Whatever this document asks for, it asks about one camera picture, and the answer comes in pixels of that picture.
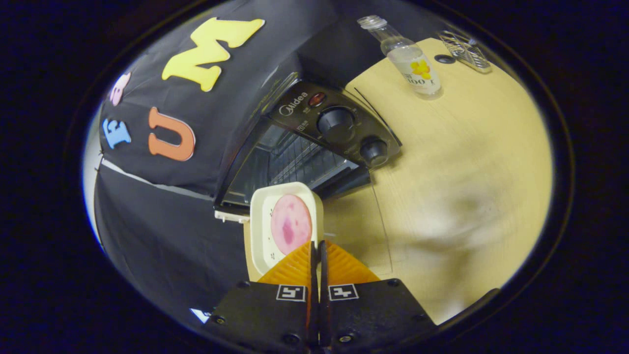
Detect black backdrop cloth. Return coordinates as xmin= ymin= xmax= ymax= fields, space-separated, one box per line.
xmin=93 ymin=0 xmax=374 ymax=320

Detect clear glass bottle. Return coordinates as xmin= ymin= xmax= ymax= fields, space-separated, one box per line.
xmin=357 ymin=15 xmax=443 ymax=100

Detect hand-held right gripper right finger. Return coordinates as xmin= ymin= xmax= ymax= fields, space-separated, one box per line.
xmin=318 ymin=240 xmax=438 ymax=354

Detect metal wire utensil holder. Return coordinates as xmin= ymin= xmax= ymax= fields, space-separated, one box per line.
xmin=437 ymin=30 xmax=492 ymax=74

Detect metal oven rack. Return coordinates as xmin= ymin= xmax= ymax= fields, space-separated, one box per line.
xmin=268 ymin=133 xmax=344 ymax=187

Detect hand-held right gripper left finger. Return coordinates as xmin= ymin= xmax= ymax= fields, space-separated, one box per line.
xmin=204 ymin=240 xmax=315 ymax=354

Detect pink ham slice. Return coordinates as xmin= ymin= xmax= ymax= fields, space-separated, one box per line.
xmin=270 ymin=194 xmax=313 ymax=256

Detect white rectangular plate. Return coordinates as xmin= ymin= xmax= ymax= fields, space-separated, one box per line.
xmin=250 ymin=182 xmax=325 ymax=275

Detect black electric oven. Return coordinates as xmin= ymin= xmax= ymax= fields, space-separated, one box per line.
xmin=214 ymin=52 xmax=403 ymax=276

